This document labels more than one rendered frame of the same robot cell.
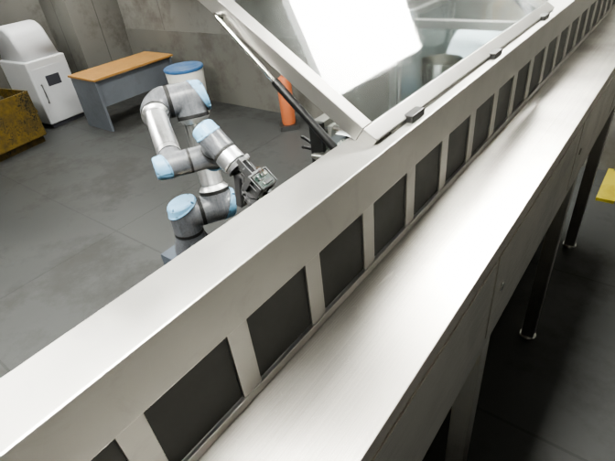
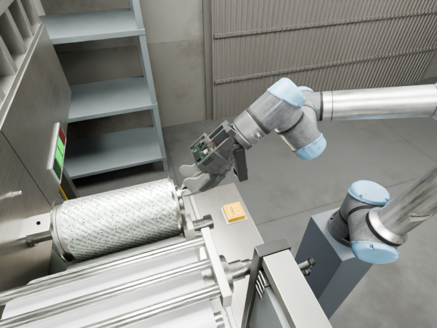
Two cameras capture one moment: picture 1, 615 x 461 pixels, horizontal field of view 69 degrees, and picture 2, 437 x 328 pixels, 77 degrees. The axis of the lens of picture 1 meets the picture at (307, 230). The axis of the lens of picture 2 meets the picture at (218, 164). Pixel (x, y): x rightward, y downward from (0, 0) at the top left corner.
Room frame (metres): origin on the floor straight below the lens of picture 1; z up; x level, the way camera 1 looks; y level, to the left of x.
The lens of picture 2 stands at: (1.40, -0.28, 1.79)
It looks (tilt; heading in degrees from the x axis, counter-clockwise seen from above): 43 degrees down; 121
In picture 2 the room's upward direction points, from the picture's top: straight up
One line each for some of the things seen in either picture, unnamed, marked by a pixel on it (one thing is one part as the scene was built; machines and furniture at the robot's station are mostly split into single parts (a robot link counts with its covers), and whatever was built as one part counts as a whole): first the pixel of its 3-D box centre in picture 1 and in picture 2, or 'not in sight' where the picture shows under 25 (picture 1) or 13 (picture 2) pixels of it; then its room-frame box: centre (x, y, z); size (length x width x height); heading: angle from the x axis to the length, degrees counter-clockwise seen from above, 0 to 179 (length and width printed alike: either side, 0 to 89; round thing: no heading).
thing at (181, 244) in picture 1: (191, 239); (352, 221); (1.52, 0.47, 0.95); 0.15 x 0.15 x 0.10
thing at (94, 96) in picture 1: (129, 89); not in sight; (6.19, 2.13, 0.33); 1.19 x 0.61 x 0.66; 139
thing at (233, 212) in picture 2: not in sight; (233, 211); (1.11, 0.31, 0.91); 0.07 x 0.07 x 0.02; 49
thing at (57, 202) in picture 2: not in sight; (64, 229); (0.91, -0.16, 1.25); 0.15 x 0.01 x 0.15; 139
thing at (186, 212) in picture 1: (186, 214); (364, 203); (1.52, 0.47, 1.07); 0.13 x 0.12 x 0.14; 108
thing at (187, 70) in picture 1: (188, 90); not in sight; (5.93, 1.30, 0.30); 0.51 x 0.49 x 0.60; 49
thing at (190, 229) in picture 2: not in sight; (197, 250); (1.13, 0.04, 1.05); 0.06 x 0.05 x 0.31; 49
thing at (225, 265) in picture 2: not in sight; (211, 278); (1.28, -0.11, 1.34); 0.06 x 0.06 x 0.06; 49
